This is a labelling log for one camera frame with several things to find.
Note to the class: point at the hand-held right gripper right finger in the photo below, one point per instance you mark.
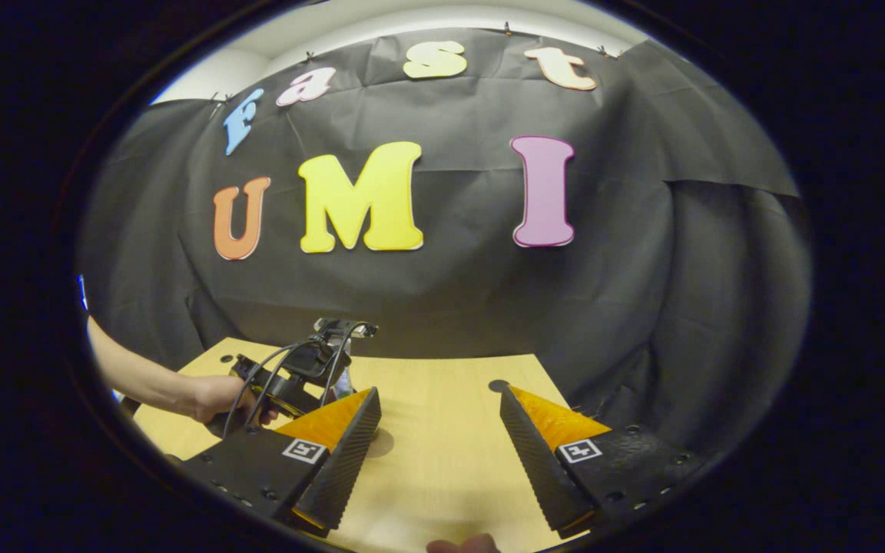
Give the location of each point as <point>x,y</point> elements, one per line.
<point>538,465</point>

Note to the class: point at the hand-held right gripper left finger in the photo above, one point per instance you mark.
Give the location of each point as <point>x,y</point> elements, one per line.
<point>343,465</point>

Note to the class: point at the wooden desktop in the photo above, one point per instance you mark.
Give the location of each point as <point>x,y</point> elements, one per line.
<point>442,453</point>

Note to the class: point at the black backdrop cloth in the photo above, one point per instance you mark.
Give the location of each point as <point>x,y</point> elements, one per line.
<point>642,269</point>

